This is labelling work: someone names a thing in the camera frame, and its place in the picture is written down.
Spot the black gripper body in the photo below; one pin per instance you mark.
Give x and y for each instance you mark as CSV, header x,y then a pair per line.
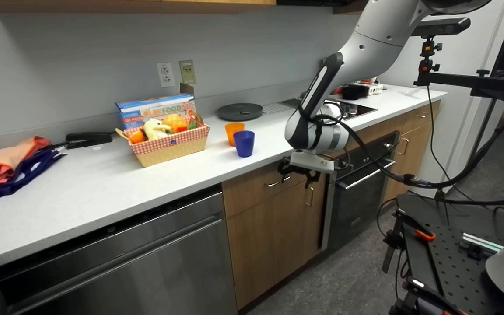
x,y
302,172

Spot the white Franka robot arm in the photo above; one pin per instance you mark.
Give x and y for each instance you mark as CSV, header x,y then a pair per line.
x,y
376,41

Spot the blue plastic cup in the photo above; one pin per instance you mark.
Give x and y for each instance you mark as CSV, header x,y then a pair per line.
x,y
244,144

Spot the orange plastic cup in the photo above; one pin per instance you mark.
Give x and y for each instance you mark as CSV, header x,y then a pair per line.
x,y
232,132

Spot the black round plate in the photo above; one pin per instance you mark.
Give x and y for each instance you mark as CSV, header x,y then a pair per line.
x,y
239,111

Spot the black cooktop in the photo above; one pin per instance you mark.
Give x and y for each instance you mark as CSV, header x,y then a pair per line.
x,y
358,109

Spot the small black counter object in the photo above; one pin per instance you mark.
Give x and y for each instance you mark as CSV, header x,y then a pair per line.
x,y
356,92

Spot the narrow wooden cabinet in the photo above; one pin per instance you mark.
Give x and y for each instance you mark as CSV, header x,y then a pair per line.
x,y
412,146

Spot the red checkered cardboard basket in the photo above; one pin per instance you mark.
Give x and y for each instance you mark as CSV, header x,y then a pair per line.
x,y
171,150

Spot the pale yellow toy food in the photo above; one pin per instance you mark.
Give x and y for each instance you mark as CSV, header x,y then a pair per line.
x,y
157,130

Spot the colourful toy food box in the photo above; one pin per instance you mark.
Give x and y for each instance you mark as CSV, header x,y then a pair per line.
x,y
148,108

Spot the orange toy fruit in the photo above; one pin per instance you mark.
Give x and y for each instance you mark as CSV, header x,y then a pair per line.
x,y
138,136

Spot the black perforated mounting table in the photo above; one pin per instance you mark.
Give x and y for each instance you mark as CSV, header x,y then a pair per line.
x,y
446,263

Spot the stainless steel dishwasher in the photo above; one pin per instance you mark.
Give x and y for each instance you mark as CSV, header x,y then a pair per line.
x,y
148,274

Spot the silver green bar tool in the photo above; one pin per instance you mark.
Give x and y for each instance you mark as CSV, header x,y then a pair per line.
x,y
482,242

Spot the black stapler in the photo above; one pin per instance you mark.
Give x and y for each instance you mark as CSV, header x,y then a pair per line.
x,y
89,139

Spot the dark blue cloth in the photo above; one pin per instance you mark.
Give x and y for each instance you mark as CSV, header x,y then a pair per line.
x,y
19,178

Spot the orange cloth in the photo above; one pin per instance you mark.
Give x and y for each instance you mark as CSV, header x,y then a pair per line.
x,y
8,158

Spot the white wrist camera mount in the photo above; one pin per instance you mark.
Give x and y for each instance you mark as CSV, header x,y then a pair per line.
x,y
314,162

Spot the green wall plate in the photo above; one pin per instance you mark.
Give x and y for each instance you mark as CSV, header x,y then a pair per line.
x,y
187,73

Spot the white wall outlet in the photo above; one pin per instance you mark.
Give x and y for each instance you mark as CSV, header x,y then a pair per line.
x,y
166,74

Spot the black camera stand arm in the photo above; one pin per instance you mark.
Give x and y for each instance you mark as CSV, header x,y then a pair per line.
x,y
486,85

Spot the black stereo camera bar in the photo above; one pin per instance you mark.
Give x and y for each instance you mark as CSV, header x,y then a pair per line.
x,y
442,27

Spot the wooden wall cabinet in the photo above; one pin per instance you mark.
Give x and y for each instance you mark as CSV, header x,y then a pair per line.
x,y
118,4

